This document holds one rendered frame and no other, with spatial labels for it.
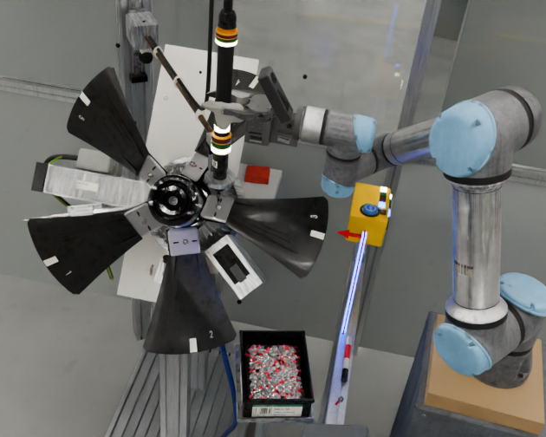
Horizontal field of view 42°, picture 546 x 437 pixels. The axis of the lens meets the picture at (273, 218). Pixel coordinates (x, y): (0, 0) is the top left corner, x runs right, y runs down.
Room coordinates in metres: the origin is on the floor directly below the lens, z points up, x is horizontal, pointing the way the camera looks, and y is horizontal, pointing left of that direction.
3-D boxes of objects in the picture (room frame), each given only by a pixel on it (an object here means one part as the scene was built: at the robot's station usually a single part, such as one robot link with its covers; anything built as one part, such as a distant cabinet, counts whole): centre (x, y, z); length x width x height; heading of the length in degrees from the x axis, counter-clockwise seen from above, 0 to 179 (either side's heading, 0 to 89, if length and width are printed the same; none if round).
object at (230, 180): (1.33, 0.14, 1.31); 0.09 x 0.07 x 0.10; 28
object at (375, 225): (1.57, -0.26, 1.02); 0.16 x 0.10 x 0.11; 173
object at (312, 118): (1.30, -0.06, 1.45); 0.08 x 0.05 x 0.08; 173
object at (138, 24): (1.88, 0.43, 1.36); 0.10 x 0.07 x 0.08; 28
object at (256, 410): (1.13, -0.04, 0.84); 0.22 x 0.17 x 0.07; 8
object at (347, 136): (1.29, -0.14, 1.45); 0.11 x 0.08 x 0.09; 83
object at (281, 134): (1.31, 0.02, 1.44); 0.12 x 0.08 x 0.09; 83
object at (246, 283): (1.35, 0.08, 0.98); 0.20 x 0.16 x 0.20; 173
